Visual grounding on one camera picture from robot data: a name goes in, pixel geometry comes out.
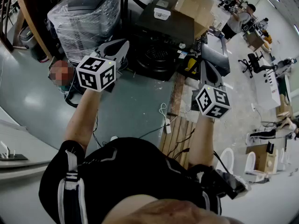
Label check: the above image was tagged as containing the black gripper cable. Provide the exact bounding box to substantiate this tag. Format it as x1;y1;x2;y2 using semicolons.
212;150;231;174

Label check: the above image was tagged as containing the wooden slat platform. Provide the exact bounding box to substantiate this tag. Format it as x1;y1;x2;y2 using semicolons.
160;114;197;170

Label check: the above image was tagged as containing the plastic-wrapped black appliance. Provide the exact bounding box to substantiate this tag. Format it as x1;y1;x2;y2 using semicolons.
46;0;122;65

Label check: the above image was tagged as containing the large brown cardboard box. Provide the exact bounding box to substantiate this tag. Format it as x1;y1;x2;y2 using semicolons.
171;0;215;38

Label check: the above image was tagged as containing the grey waste bin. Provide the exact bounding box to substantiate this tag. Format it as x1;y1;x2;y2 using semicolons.
19;26;39;50

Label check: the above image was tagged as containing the white power strip cable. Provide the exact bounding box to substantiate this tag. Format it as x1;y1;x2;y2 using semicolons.
159;102;169;121

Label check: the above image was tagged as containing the person's chin and neck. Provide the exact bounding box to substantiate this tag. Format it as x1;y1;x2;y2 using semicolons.
101;194;245;224

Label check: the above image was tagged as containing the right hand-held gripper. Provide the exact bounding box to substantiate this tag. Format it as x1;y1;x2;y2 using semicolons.
191;59;232;119

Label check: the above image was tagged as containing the grey shoulder strap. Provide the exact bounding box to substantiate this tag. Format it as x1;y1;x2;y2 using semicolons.
57;149;88;224

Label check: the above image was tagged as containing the curved wooden frame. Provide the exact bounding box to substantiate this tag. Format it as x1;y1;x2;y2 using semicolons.
13;0;53;61

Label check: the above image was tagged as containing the black floor cable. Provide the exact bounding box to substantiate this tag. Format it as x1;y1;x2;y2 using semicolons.
138;124;167;140

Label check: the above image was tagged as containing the grey electronics box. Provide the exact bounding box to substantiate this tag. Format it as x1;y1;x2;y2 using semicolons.
211;167;252;200

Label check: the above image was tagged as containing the person's right forearm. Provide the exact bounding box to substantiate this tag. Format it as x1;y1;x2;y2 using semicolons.
188;112;215;168

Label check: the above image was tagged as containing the black washing machine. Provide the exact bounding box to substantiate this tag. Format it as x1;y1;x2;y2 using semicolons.
128;3;196;82

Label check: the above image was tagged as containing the open brown cardboard box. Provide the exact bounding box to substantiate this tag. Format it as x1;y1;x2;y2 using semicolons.
245;143;279;175

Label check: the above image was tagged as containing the black coiled hose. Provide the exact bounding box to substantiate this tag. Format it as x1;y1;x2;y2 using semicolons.
64;85;80;109

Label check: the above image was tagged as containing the person's black shirt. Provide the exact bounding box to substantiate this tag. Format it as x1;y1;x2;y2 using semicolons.
38;137;223;224

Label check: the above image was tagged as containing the white desk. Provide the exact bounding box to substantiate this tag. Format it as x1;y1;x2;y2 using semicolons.
253;57;281;111

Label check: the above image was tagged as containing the black office chair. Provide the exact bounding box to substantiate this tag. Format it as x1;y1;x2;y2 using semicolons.
238;52;278;79

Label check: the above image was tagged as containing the person's left forearm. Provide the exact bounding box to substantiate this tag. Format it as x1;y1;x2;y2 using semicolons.
63;87;103;157

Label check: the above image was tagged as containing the black side table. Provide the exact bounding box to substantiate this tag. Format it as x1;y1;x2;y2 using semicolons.
200;31;231;77

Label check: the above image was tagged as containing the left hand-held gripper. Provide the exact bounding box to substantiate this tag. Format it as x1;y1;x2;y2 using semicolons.
76;38;130;93

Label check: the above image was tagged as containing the red round device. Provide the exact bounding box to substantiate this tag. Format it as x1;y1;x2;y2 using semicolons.
48;60;76;87

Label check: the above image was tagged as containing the white lidded plastic box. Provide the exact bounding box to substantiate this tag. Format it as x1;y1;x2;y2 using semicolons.
153;7;171;21

